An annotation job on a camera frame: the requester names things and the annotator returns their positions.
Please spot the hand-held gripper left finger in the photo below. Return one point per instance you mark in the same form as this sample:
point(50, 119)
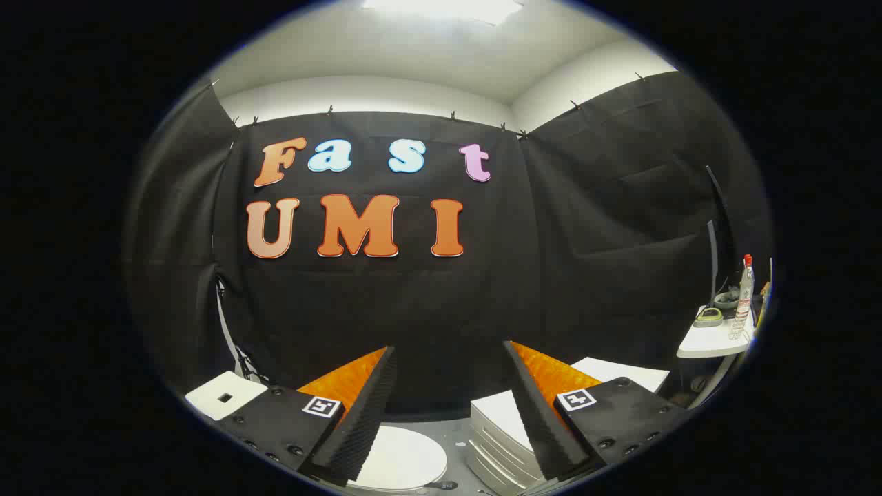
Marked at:
point(365, 413)

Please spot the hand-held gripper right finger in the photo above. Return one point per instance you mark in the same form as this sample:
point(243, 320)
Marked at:
point(541, 420)

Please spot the white toilet lid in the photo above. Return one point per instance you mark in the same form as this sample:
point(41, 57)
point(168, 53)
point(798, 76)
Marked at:
point(406, 458)

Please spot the white toilet tank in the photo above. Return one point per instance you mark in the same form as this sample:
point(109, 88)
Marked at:
point(213, 403)

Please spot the white drawer cabinet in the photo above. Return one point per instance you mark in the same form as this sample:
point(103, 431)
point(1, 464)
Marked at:
point(499, 427)

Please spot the black backdrop cloth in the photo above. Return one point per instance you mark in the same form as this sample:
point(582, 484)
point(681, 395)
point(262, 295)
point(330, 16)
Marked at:
point(427, 303)

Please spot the black backdrop stand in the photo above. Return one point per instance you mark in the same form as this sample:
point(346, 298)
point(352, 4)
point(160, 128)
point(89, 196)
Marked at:
point(241, 358)

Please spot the white side table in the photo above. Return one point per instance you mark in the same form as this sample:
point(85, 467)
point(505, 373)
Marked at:
point(713, 341)

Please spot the clear plastic bottle red cap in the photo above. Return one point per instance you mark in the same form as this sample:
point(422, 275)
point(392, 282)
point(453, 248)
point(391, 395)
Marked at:
point(744, 296)

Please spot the ceiling light panel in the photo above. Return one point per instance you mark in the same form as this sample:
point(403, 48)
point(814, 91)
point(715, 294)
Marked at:
point(448, 9)

